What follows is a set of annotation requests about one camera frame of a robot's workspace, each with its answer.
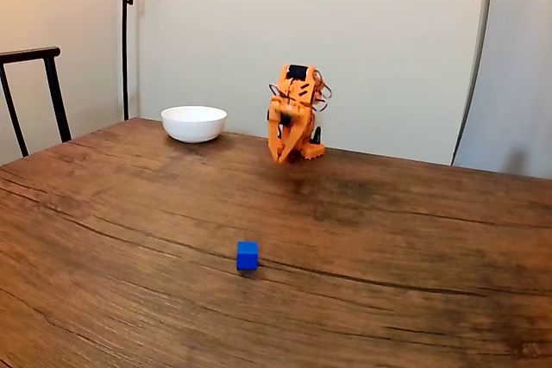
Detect black chair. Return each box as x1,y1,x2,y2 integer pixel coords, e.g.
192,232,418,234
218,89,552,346
0,46,73,159

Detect white bowl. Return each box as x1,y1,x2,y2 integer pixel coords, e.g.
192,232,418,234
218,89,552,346
160,104,228,145

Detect blue cube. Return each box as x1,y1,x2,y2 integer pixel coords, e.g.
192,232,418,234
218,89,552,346
236,240,260,272

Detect black floor lamp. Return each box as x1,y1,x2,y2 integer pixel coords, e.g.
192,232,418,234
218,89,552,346
122,0,193,122

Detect arm servo cables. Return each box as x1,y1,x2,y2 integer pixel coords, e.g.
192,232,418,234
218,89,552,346
312,69,334,113

